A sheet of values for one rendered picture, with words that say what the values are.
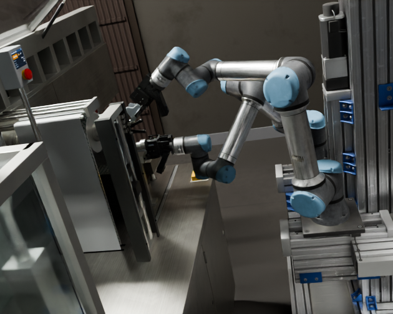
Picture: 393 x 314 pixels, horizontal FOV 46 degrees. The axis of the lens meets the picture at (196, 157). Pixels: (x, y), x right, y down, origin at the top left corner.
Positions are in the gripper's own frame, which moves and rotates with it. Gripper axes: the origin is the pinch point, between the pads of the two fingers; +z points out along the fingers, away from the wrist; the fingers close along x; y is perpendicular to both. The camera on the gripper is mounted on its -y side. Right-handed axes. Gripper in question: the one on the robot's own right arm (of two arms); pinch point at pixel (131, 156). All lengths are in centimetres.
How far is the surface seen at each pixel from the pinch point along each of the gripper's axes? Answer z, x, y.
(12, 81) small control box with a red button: 0, 65, 54
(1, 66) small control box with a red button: 2, 65, 58
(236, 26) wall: -30, -247, 3
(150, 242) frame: -14.7, 41.1, -16.7
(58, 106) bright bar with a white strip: 7, 34, 37
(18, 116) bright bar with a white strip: 20, 38, 36
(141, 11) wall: 51, -245, 30
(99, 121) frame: -13, 49, 35
